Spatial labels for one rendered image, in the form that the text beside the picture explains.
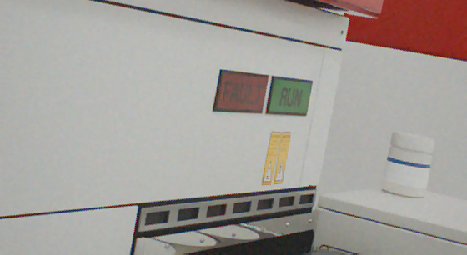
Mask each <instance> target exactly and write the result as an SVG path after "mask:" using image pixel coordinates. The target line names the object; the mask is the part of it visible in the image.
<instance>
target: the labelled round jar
mask: <svg viewBox="0 0 467 255"><path fill-rule="evenodd" d="M389 143H390V145H392V146H391V147H389V154H388V157H387V162H386V167H385V170H384V180H383V184H382V188H383V189H384V190H385V191H386V192H387V193H393V194H396V195H400V196H404V197H408V198H423V197H424V195H425V190H426V187H427V182H428V178H429V170H430V166H431V161H432V157H433V156H432V155H431V152H433V151H434V145H435V140H434V139H433V138H430V137H424V136H420V135H417V134H412V133H407V132H397V131H393V132H392V133H391V138H390V142H389Z"/></svg>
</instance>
